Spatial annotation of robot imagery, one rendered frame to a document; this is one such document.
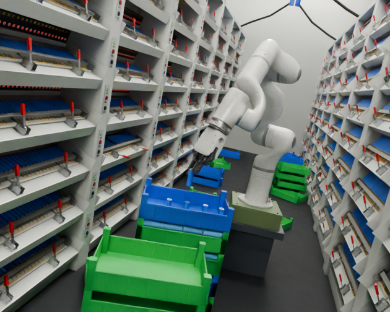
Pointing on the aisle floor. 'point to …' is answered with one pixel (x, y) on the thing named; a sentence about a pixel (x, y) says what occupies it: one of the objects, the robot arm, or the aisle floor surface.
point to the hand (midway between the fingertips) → (195, 166)
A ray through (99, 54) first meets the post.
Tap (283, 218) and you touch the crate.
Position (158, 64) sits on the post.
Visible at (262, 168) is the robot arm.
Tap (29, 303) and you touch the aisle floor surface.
